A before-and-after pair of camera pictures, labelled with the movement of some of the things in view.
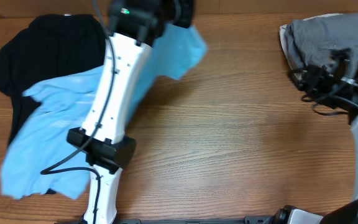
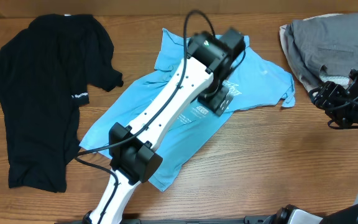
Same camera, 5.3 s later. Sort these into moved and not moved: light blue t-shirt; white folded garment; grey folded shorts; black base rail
Moved: light blue t-shirt
Not moved: white folded garment; grey folded shorts; black base rail
